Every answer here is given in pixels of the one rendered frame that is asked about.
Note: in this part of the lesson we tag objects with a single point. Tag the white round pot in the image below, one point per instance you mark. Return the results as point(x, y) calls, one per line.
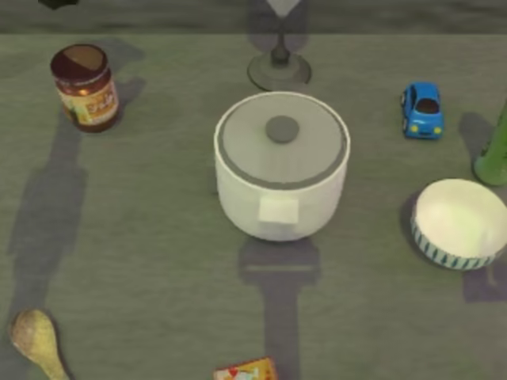
point(277, 206)

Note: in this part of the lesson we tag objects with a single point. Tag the grey metal pot lid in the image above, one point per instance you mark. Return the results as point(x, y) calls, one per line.
point(281, 138)

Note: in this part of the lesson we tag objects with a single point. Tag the red sauce jar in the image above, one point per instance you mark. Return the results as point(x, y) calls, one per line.
point(88, 99)

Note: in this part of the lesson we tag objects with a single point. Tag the orange printed box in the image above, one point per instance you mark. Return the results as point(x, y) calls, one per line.
point(247, 370)

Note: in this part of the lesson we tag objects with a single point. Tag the blue toy car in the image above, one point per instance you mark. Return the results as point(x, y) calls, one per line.
point(422, 112)

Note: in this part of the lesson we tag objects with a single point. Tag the white bowl with blue pattern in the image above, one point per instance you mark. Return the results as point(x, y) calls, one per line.
point(455, 221)

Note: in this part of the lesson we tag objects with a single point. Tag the green bottle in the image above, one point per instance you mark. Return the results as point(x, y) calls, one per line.
point(493, 158)

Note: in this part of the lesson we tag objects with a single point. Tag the wooden spoon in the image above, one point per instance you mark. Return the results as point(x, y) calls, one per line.
point(35, 340)

